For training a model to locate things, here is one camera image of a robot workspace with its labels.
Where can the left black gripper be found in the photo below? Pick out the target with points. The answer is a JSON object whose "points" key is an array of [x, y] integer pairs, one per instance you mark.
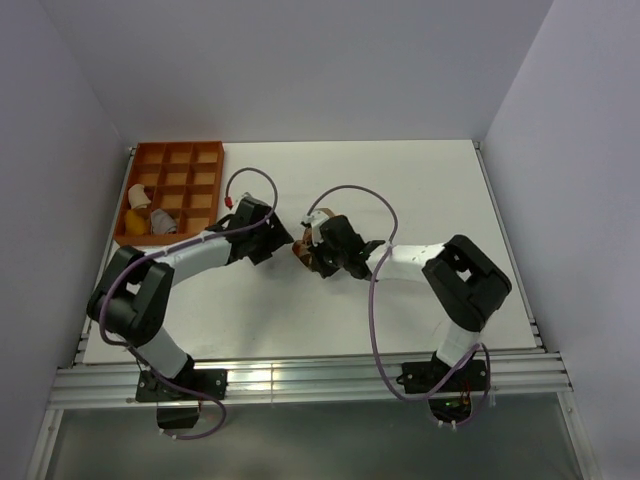
{"points": [[277, 237]]}

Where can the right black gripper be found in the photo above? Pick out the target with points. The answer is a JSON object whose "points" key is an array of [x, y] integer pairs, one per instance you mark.
{"points": [[318, 263]]}

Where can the tan argyle sock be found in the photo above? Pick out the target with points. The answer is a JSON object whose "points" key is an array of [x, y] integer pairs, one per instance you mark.
{"points": [[306, 254]]}

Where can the grey sock red stripes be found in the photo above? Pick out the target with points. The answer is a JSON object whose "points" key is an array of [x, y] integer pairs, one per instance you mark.
{"points": [[161, 223]]}

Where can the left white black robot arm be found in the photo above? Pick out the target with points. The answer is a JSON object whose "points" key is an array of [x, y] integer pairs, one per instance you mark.
{"points": [[130, 300]]}

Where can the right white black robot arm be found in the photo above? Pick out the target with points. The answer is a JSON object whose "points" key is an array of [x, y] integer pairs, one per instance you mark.
{"points": [[468, 284]]}

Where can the rolled yellow sock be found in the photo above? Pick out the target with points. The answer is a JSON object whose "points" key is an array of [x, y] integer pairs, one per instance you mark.
{"points": [[134, 223]]}

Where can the rolled beige sock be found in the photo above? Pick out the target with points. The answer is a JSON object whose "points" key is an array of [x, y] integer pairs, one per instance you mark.
{"points": [[137, 197]]}

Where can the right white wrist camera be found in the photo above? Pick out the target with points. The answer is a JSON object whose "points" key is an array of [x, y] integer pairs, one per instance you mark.
{"points": [[312, 223]]}

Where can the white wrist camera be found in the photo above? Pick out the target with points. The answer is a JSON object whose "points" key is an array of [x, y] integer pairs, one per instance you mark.
{"points": [[231, 202], [312, 223]]}

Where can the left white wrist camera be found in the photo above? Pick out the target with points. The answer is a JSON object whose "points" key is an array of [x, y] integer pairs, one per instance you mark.
{"points": [[231, 202]]}

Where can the aluminium frame rail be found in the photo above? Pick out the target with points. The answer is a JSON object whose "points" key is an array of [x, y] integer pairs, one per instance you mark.
{"points": [[289, 381]]}

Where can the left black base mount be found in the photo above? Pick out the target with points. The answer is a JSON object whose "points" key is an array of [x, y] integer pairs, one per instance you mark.
{"points": [[197, 385]]}

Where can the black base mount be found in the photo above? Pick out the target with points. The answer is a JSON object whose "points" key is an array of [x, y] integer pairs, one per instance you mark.
{"points": [[421, 377], [197, 385]]}

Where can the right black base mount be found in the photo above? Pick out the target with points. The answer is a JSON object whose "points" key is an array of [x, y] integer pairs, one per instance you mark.
{"points": [[421, 377]]}

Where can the black box under rail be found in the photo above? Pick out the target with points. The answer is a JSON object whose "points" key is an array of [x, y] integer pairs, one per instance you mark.
{"points": [[177, 418]]}

